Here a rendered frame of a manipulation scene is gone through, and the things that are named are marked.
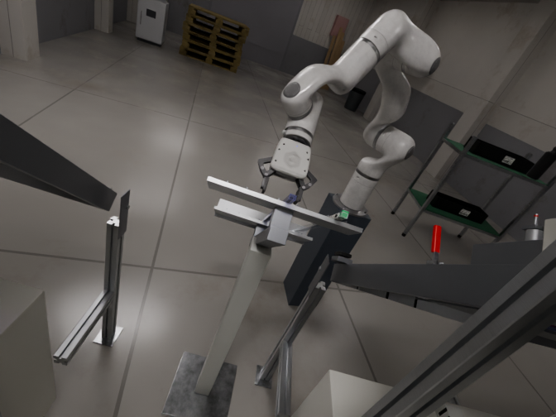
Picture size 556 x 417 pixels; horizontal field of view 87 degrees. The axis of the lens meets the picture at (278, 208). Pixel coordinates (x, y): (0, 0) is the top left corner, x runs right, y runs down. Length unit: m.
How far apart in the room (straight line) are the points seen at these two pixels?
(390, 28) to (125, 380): 1.52
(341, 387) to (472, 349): 0.51
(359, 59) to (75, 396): 1.48
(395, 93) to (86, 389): 1.58
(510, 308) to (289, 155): 0.57
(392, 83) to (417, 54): 0.17
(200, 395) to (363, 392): 0.74
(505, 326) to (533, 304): 0.04
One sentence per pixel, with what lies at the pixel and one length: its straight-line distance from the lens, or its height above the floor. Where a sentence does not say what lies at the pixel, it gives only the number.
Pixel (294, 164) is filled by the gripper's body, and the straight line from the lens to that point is 0.79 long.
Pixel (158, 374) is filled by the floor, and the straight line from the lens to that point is 1.48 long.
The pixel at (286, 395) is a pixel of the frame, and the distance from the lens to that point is 1.19.
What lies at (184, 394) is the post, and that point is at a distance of 1.45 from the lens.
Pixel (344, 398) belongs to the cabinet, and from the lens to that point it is 0.91.
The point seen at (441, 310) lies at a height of 0.70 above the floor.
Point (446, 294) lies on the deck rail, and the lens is 0.58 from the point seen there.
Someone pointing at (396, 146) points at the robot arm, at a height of 1.07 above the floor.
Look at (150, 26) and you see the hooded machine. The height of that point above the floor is 0.34.
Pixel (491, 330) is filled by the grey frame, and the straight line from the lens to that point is 0.45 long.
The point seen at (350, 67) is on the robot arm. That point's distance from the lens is 0.92.
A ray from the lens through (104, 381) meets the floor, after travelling 1.48.
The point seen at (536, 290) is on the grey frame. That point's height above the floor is 1.19.
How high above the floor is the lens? 1.33
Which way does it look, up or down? 31 degrees down
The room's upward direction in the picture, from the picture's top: 23 degrees clockwise
